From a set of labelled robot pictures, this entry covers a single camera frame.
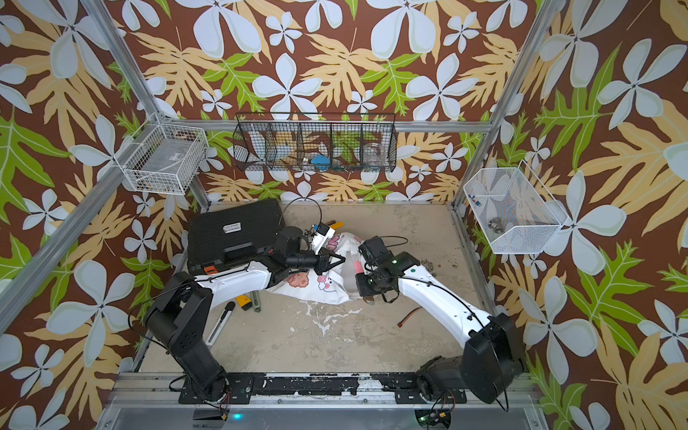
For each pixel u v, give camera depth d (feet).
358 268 2.81
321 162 3.07
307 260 2.42
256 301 2.96
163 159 2.87
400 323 2.83
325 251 2.54
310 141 3.19
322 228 2.51
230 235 3.32
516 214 2.64
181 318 1.53
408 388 2.45
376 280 1.89
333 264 2.64
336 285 2.59
